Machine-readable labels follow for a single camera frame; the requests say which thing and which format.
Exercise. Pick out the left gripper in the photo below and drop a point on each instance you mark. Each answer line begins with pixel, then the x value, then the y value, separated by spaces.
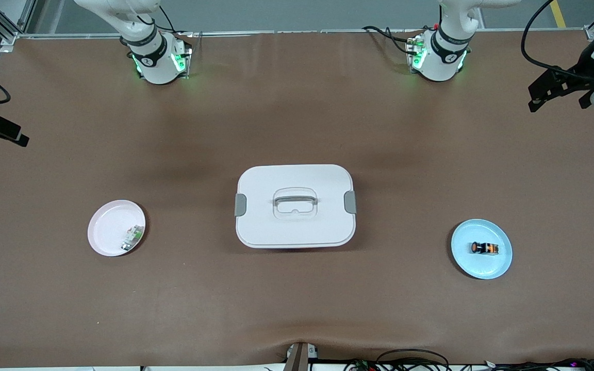
pixel 583 72

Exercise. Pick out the orange black push-button switch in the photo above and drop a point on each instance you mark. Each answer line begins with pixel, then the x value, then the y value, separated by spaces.
pixel 484 248

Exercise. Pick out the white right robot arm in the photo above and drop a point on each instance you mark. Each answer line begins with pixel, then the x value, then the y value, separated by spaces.
pixel 163 72

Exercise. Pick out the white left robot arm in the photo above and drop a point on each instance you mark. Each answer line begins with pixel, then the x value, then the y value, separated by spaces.
pixel 439 69

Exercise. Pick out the white lidded storage box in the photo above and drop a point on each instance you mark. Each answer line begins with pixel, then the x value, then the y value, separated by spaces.
pixel 295 226

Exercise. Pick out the pink round plate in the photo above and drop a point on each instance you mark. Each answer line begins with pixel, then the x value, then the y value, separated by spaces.
pixel 103 234

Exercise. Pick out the light blue round plate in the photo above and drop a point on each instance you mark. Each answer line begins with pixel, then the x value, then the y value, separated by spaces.
pixel 482 268

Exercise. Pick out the brown table mat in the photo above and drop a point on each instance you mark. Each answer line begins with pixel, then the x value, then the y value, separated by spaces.
pixel 297 309

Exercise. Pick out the green white switch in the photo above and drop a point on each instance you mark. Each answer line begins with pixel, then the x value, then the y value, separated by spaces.
pixel 133 237

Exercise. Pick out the silver table edge rail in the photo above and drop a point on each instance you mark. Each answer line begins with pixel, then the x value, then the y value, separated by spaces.
pixel 302 33

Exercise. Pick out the metal table edge bracket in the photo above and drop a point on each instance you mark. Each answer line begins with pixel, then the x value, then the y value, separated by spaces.
pixel 297 358

